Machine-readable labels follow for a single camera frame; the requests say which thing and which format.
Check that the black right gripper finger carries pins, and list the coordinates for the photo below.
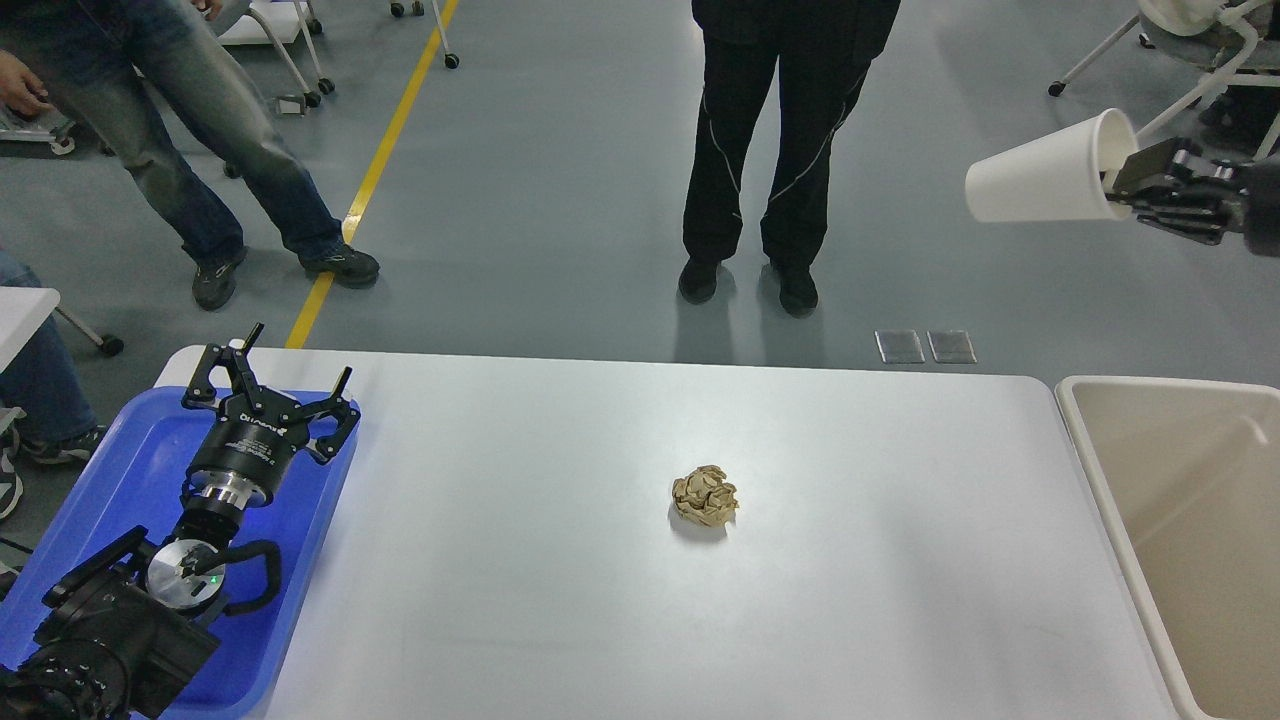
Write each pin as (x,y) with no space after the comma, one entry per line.
(1204,219)
(1175,164)

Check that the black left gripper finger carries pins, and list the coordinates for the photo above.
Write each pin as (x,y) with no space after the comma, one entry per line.
(200,394)
(323,448)

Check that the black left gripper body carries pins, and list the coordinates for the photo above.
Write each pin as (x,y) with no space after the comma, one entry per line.
(254,446)

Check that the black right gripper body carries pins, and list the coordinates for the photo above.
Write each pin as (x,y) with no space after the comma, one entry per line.
(1260,189)

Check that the white paper cup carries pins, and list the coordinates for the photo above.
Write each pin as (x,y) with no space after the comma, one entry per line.
(1063,177)

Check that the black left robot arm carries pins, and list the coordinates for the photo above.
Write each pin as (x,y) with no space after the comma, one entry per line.
(173,576)

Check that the white chair at right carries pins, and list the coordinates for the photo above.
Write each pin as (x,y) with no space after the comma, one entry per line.
(1229,43)

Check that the white chair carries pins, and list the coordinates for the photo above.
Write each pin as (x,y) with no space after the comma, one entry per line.
(1229,43)
(280,24)

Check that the seated person in jeans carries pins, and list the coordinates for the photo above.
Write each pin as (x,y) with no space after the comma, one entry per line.
(58,424)

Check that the white side table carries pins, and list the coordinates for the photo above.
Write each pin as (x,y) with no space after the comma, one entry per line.
(23,311)

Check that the beige plastic bin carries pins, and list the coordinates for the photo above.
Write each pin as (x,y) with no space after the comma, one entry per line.
(1186,477)

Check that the right metal floor plate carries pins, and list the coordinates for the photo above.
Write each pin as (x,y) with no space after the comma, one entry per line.
(952,347)

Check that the metal floor plate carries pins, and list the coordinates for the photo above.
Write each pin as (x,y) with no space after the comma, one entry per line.
(897,346)
(952,347)

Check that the left metal floor plate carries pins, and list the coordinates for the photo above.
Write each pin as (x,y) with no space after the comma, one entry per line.
(897,346)

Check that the person in black clothes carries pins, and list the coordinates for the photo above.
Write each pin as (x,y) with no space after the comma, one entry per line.
(817,54)

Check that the crumpled brown paper ball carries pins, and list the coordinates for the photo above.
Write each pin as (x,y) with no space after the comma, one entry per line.
(705,496)

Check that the white chair at left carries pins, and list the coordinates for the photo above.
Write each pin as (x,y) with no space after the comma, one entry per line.
(280,24)

